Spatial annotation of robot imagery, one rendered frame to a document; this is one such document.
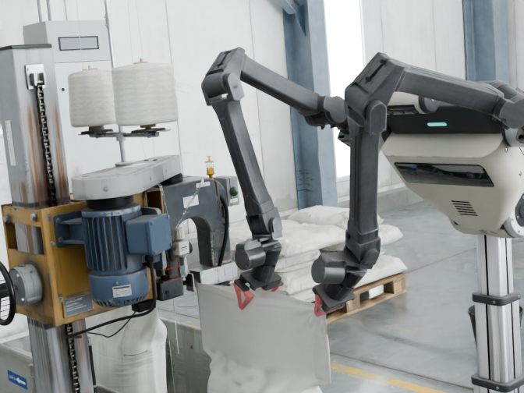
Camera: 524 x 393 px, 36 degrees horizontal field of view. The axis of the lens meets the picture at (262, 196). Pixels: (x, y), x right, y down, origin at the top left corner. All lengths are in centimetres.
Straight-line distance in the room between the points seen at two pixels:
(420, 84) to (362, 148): 18
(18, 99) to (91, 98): 23
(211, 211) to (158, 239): 46
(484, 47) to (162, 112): 889
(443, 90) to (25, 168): 108
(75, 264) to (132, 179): 32
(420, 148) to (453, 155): 12
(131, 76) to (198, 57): 549
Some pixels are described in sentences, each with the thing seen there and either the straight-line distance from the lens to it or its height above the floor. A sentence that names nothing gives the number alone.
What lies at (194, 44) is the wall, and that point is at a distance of 757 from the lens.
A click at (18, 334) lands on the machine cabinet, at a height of 20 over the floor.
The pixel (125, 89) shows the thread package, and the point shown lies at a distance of 211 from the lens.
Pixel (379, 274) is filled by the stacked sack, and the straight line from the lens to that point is 574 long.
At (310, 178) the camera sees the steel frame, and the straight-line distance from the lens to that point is 837.
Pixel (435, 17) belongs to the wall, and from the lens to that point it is 1034.
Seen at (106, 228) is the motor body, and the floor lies 129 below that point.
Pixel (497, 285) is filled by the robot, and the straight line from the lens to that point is 243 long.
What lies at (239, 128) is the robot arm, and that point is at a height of 150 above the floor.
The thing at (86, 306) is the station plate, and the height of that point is 106.
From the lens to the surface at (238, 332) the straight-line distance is 225.
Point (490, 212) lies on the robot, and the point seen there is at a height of 121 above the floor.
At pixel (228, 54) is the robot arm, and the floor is 169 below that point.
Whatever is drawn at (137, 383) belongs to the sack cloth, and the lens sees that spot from 272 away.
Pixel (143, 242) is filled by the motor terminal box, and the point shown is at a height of 125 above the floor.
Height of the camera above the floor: 162
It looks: 8 degrees down
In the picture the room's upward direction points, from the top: 5 degrees counter-clockwise
